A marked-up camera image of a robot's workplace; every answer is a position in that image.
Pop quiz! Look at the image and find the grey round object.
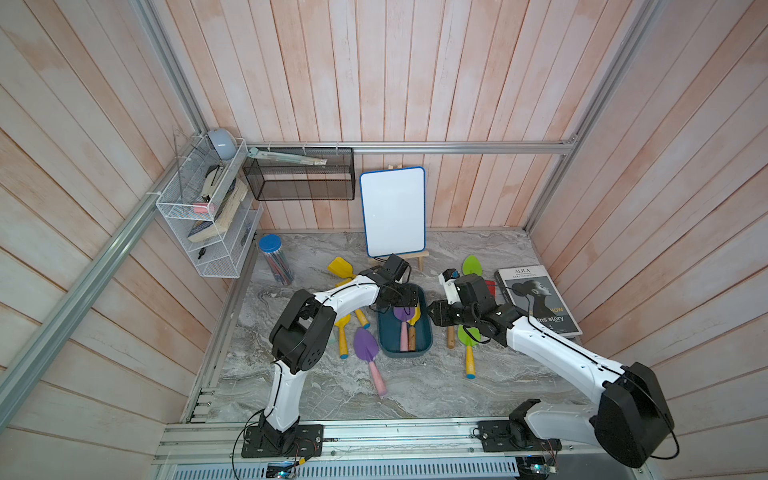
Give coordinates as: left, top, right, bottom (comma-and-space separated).
207, 128, 238, 161

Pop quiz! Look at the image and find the book in wire shelf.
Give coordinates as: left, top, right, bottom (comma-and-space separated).
187, 178, 248, 243

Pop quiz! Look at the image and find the black cover book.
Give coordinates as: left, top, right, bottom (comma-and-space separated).
495, 265, 582, 338

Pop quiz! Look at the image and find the purple trowel pink handle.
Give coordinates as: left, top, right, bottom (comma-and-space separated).
393, 307, 415, 352

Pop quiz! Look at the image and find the green trowel yellow handle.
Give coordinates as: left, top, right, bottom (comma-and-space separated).
458, 326, 482, 379

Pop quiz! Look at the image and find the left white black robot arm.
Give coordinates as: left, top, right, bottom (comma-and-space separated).
241, 254, 419, 458

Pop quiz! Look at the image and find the pink item in shelf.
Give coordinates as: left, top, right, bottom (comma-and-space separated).
192, 203, 217, 215

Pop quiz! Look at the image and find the blue lid pencil tube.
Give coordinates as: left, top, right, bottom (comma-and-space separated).
258, 234, 294, 286

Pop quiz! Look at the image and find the purple shovel pink handle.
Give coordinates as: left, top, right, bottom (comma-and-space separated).
353, 328, 387, 397

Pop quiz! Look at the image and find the green ruler on basket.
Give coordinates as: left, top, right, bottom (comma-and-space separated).
248, 147, 327, 166

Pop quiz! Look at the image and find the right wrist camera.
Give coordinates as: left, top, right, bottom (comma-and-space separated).
438, 268, 460, 305

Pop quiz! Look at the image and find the small wooden easel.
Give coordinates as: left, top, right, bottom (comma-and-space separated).
368, 250, 430, 271

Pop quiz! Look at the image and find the green trowel wooden handle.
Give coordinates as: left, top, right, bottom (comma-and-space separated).
462, 255, 483, 277

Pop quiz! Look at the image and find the white board blue frame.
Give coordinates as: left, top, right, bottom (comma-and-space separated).
359, 167, 426, 257

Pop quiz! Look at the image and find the yellow shovel orange handle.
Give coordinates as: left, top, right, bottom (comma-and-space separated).
354, 309, 370, 329

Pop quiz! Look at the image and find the yellow shovel wooden handle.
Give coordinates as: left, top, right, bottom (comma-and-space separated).
408, 305, 421, 352

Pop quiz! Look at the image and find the yellow shovel blue tip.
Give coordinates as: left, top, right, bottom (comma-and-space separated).
334, 315, 350, 359

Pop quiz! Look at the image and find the dark teal storage box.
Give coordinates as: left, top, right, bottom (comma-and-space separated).
377, 284, 433, 358

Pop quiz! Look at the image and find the yellow scoop orange handle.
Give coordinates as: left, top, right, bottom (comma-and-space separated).
327, 257, 356, 280

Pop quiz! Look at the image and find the red shovel wooden handle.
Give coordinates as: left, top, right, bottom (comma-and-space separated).
485, 280, 496, 298

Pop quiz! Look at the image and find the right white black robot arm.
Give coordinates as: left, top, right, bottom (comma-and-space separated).
428, 269, 676, 468

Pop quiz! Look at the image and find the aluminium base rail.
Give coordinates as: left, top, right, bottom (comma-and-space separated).
152, 415, 649, 466

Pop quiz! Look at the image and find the white wire shelf rack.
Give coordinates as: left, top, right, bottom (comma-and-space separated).
156, 135, 263, 279

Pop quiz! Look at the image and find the black mesh wall basket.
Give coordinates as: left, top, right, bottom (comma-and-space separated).
243, 146, 357, 201

